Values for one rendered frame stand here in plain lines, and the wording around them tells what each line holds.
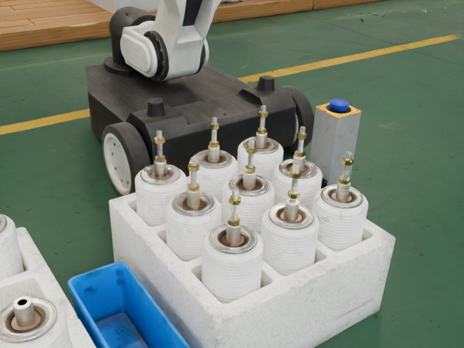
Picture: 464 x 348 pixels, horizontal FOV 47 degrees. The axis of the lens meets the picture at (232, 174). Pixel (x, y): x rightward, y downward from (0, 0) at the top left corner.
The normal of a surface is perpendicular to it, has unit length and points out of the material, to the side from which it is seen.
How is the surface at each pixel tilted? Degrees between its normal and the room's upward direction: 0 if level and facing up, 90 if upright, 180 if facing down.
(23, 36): 90
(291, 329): 90
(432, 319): 0
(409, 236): 0
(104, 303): 88
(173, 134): 46
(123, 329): 0
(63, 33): 90
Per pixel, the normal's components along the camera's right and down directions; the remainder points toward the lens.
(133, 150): 0.43, -0.25
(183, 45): 0.47, 0.80
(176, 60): 0.54, 0.65
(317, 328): 0.57, 0.42
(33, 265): 0.04, -0.87
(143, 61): -0.82, 0.25
